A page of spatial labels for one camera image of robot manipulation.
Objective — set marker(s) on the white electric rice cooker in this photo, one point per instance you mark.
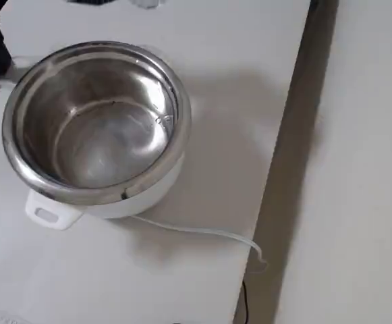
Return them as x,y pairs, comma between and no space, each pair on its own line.
141,199

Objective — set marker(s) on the stainless steel inner pot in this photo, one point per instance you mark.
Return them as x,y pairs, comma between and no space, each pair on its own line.
108,135

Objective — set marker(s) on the black flat object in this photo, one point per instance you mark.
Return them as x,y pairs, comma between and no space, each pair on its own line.
91,1

